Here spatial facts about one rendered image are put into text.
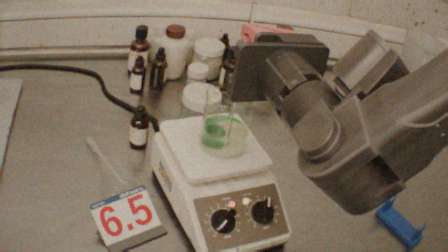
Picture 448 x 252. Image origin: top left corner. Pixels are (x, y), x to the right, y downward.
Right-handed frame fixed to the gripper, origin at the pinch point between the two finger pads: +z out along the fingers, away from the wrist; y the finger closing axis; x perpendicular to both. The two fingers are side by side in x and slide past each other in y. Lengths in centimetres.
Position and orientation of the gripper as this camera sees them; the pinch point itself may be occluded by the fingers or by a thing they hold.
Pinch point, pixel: (248, 31)
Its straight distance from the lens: 58.1
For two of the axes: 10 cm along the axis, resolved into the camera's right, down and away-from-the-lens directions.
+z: -3.3, -6.0, 7.3
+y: -9.3, 0.7, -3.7
